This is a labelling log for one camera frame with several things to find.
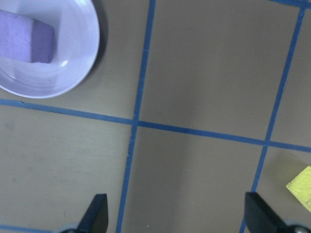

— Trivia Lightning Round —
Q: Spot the purple foam block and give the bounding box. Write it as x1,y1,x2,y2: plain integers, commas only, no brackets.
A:
0,11,55,64

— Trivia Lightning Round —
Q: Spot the yellow foam block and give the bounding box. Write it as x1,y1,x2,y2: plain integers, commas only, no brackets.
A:
285,166,311,211

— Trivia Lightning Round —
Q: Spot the lilac plastic plate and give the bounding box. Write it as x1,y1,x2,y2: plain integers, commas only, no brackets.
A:
0,0,101,99

